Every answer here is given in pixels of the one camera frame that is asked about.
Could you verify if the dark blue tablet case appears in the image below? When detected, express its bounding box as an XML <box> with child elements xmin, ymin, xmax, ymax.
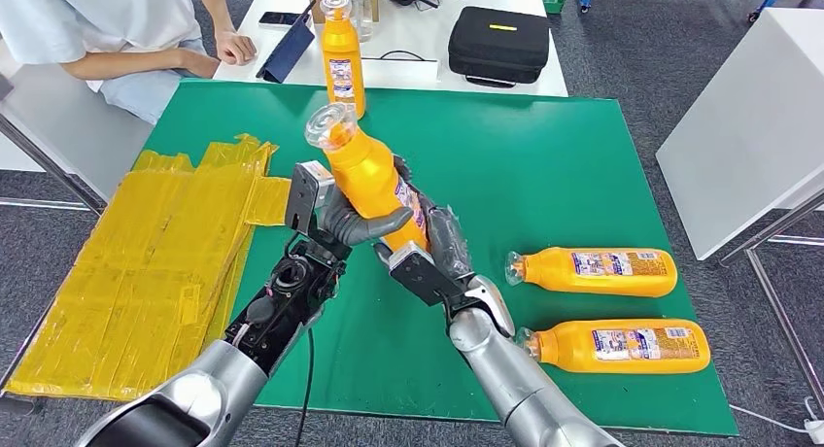
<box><xmin>255</xmin><ymin>0</ymin><xmax>318</xmax><ymax>85</ymax></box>

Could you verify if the clear plastic water bottle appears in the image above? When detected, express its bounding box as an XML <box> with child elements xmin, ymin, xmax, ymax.
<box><xmin>339</xmin><ymin>0</ymin><xmax>376</xmax><ymax>44</ymax></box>

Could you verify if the thin black cable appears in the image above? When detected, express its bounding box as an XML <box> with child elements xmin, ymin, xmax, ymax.
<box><xmin>361</xmin><ymin>49</ymin><xmax>439</xmax><ymax>63</ymax></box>

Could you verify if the white floor cable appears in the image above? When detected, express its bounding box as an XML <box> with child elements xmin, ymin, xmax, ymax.
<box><xmin>728</xmin><ymin>398</ymin><xmax>824</xmax><ymax>435</ymax></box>

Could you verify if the person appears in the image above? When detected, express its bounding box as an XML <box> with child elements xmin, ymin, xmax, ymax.
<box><xmin>0</xmin><ymin>0</ymin><xmax>258</xmax><ymax>126</ymax></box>

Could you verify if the black smartphone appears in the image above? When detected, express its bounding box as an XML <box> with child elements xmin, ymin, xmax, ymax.
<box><xmin>258</xmin><ymin>11</ymin><xmax>304</xmax><ymax>28</ymax></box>

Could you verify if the black carrying case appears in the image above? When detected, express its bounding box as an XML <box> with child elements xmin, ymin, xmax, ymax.
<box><xmin>447</xmin><ymin>6</ymin><xmax>553</xmax><ymax>89</ymax></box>

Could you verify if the white desk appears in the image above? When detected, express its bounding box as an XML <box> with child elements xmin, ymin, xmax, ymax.
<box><xmin>212</xmin><ymin>0</ymin><xmax>569</xmax><ymax>99</ymax></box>

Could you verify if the flat white box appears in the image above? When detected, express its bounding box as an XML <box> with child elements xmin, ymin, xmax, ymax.
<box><xmin>360</xmin><ymin>56</ymin><xmax>440</xmax><ymax>88</ymax></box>

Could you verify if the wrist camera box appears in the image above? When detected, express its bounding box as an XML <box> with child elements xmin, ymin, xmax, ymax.
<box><xmin>284</xmin><ymin>160</ymin><xmax>337</xmax><ymax>238</ymax></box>
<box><xmin>388</xmin><ymin>239</ymin><xmax>470</xmax><ymax>309</ymax></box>

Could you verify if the green table mat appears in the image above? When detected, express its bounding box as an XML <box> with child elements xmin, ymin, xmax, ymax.
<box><xmin>142</xmin><ymin>78</ymin><xmax>739</xmax><ymax>437</ymax></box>

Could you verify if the yellow taped cardboard sheet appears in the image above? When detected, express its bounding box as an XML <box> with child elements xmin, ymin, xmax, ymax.
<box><xmin>5</xmin><ymin>133</ymin><xmax>294</xmax><ymax>403</ymax></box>

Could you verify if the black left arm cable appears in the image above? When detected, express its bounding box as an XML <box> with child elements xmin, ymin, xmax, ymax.
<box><xmin>294</xmin><ymin>327</ymin><xmax>316</xmax><ymax>447</ymax></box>

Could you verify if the white bench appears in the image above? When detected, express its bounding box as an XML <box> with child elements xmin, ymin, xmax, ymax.
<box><xmin>0</xmin><ymin>38</ymin><xmax>155</xmax><ymax>217</ymax></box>

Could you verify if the orange detergent bottle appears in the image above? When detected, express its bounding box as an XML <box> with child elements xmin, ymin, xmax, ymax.
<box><xmin>320</xmin><ymin>0</ymin><xmax>367</xmax><ymax>120</ymax></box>
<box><xmin>503</xmin><ymin>246</ymin><xmax>679</xmax><ymax>299</ymax></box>
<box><xmin>304</xmin><ymin>102</ymin><xmax>431</xmax><ymax>254</ymax></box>
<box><xmin>513</xmin><ymin>318</ymin><xmax>712</xmax><ymax>376</ymax></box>

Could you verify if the white side table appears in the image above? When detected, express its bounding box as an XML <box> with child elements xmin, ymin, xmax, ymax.
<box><xmin>655</xmin><ymin>7</ymin><xmax>824</xmax><ymax>407</ymax></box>

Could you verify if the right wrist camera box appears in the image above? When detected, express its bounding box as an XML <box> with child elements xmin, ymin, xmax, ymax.
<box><xmin>388</xmin><ymin>239</ymin><xmax>470</xmax><ymax>309</ymax></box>

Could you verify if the person's left hand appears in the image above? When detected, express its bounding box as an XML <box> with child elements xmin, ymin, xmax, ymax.
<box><xmin>214</xmin><ymin>28</ymin><xmax>258</xmax><ymax>67</ymax></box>

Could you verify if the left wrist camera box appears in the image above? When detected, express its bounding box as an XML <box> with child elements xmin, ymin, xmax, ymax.
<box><xmin>284</xmin><ymin>160</ymin><xmax>337</xmax><ymax>238</ymax></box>

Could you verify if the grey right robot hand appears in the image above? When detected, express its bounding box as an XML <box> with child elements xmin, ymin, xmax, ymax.
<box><xmin>398</xmin><ymin>173</ymin><xmax>476</xmax><ymax>285</ymax></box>

